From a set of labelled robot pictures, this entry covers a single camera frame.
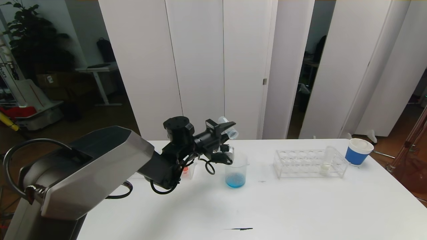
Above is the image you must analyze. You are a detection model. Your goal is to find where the test tube with blue pigment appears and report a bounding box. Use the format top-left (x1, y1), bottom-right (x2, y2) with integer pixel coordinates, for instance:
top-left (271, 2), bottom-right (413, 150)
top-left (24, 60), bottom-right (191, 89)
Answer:
top-left (219, 116), bottom-right (239, 139)

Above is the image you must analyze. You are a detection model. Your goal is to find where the clear acrylic test tube rack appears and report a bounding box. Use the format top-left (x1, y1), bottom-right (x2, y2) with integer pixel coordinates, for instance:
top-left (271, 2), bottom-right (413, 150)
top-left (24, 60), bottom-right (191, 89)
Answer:
top-left (273, 149), bottom-right (349, 179)
top-left (179, 161), bottom-right (198, 180)

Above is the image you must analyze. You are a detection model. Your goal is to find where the clear plastic beaker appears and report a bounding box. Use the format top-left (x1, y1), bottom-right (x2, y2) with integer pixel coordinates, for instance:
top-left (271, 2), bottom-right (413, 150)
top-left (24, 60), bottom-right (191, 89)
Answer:
top-left (224, 152), bottom-right (250, 189)

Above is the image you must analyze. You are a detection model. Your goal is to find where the test tube with pale yellow pigment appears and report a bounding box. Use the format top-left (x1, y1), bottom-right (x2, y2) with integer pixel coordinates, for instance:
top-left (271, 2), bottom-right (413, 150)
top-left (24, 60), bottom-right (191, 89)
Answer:
top-left (320, 146), bottom-right (337, 176)

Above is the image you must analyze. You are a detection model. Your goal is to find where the narrow white partition panel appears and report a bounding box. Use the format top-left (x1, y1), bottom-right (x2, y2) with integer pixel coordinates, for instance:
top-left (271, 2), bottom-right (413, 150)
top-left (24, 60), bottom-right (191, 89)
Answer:
top-left (262, 0), bottom-right (316, 140)

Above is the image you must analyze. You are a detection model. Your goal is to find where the white office desk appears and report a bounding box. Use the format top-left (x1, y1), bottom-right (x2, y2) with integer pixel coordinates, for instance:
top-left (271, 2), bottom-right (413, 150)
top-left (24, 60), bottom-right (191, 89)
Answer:
top-left (75, 63), bottom-right (122, 106)

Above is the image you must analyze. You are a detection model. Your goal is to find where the black backpack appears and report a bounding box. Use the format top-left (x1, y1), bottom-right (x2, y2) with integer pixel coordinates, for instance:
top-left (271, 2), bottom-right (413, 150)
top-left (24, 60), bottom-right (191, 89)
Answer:
top-left (96, 37), bottom-right (117, 63)

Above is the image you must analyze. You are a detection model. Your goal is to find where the blue white paper cup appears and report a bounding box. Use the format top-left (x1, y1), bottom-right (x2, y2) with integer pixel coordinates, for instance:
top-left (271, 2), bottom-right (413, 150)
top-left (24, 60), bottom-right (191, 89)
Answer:
top-left (345, 138), bottom-right (374, 166)

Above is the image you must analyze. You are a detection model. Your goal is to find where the cardboard box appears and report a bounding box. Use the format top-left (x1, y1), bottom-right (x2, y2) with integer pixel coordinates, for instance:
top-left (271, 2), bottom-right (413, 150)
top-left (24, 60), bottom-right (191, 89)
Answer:
top-left (36, 73), bottom-right (68, 88)

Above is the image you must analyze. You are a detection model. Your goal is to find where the white machine with base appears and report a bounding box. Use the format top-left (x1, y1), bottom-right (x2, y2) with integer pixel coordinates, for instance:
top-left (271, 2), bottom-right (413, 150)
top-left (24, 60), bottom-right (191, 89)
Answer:
top-left (0, 32), bottom-right (64, 131)

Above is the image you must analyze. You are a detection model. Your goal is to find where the dark green potted plant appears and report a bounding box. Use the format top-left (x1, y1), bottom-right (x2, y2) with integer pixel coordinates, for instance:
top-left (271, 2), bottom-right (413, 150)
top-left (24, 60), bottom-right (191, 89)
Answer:
top-left (2, 0), bottom-right (76, 84)

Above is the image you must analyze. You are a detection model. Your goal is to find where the reddish brown stand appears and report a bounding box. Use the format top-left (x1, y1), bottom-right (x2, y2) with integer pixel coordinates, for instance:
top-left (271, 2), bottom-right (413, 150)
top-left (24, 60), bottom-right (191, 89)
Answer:
top-left (385, 103), bottom-right (427, 202)

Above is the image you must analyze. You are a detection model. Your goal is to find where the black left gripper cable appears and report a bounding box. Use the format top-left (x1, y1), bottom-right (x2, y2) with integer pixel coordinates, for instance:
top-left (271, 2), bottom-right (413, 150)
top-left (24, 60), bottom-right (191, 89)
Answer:
top-left (182, 152), bottom-right (234, 176)

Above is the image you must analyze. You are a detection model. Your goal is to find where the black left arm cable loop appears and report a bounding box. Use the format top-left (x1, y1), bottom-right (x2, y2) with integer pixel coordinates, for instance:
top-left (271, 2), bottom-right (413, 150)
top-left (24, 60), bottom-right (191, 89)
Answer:
top-left (150, 179), bottom-right (178, 195)

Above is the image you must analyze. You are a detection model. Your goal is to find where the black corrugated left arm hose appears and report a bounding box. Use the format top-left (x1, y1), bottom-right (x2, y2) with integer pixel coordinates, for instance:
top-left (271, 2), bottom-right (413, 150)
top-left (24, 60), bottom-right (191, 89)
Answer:
top-left (106, 181), bottom-right (133, 200)

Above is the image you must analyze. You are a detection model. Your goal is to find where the black left shoulder cable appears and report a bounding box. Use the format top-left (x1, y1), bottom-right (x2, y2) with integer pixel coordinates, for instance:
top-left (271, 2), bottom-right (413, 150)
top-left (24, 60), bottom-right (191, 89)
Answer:
top-left (3, 138), bottom-right (72, 200)

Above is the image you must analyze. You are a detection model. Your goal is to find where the yellow handled tool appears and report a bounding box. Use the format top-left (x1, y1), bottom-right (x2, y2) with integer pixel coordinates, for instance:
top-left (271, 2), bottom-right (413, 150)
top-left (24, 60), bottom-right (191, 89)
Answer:
top-left (0, 111), bottom-right (20, 131)

